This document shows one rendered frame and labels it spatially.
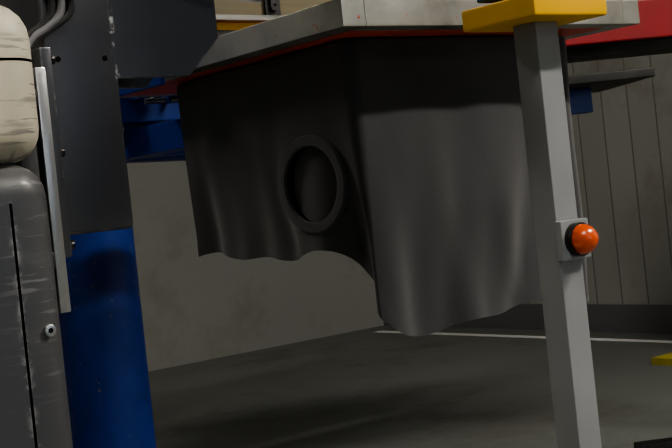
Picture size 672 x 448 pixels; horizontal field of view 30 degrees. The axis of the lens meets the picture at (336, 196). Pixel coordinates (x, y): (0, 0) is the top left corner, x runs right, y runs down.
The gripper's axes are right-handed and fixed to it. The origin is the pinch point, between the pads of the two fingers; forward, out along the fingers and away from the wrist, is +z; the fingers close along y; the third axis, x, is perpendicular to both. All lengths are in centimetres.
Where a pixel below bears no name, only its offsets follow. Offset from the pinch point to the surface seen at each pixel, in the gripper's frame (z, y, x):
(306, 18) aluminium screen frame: 12, 52, -29
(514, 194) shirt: 38, 51, 8
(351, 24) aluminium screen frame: 14, 60, -27
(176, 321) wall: 85, -338, 157
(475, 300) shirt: 53, 51, -3
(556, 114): 29, 79, -11
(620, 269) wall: 78, -180, 291
